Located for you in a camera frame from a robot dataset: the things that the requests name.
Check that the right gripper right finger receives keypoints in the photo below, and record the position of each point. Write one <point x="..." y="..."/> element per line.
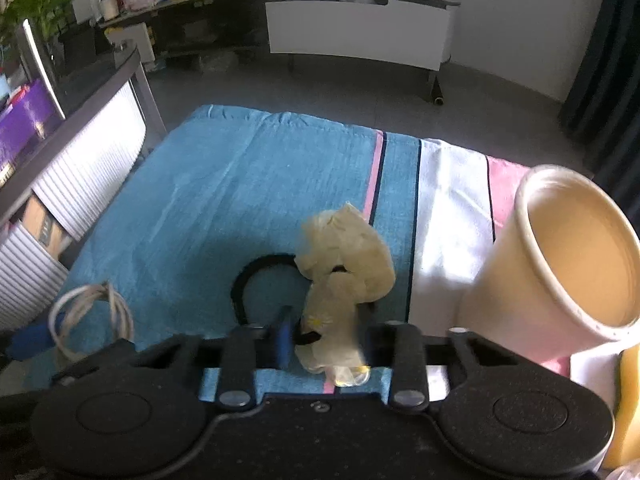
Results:
<point x="399" y="347"/>

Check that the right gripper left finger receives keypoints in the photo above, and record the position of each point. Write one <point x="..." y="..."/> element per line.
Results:
<point x="248" y="349"/>

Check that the cream scrunchie with black band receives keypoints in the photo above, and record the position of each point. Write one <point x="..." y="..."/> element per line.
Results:
<point x="350" y="268"/>

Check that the striped blue pink towel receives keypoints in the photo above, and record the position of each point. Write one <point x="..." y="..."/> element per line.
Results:
<point x="232" y="184"/>

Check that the cream cup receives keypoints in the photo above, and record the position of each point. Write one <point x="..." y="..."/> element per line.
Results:
<point x="563" y="274"/>

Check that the white ribbed side cabinet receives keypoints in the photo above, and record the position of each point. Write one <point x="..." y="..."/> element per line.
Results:
<point x="102" y="119"/>

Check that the yellow sponge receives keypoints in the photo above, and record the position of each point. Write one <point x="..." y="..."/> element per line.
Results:
<point x="624" y="448"/>

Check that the dark curtain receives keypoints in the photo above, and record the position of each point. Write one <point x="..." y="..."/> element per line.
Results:
<point x="601" y="112"/>

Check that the purple box on side cabinet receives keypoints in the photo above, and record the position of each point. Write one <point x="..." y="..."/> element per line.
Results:
<point x="25" y="129"/>

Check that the white TV cabinet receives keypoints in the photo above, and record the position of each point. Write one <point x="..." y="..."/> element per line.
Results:
<point x="416" y="33"/>

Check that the green plant at left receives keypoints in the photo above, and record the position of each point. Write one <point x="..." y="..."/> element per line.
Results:
<point x="51" y="17"/>

